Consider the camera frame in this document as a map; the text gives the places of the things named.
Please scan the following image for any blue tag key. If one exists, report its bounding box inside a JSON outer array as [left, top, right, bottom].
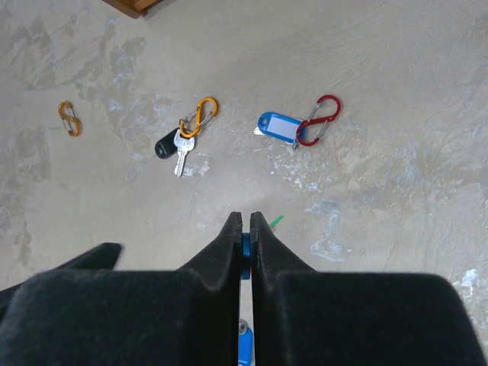
[[238, 319, 253, 366], [253, 111, 302, 145]]

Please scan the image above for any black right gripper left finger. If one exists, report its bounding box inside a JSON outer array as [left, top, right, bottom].
[[1, 212, 242, 365]]

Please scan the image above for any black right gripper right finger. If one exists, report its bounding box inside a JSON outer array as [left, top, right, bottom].
[[250, 212, 486, 365]]

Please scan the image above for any black tag key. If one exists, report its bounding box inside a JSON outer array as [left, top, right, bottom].
[[155, 128, 196, 178]]

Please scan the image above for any green tag key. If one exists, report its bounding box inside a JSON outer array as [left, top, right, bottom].
[[269, 215, 284, 230]]

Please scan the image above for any orange carabiner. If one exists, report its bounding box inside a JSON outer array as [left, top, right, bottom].
[[58, 101, 82, 137], [179, 97, 219, 139]]

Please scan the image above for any teal carabiner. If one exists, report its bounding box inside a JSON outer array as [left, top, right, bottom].
[[241, 233, 252, 280]]

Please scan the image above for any wooden shelf rack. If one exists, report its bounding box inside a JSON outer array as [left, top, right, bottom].
[[103, 0, 160, 19]]

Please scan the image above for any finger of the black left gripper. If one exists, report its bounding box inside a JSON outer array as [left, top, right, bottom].
[[1, 242, 123, 305]]

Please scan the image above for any red carabiner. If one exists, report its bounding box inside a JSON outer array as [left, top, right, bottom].
[[293, 95, 342, 149]]

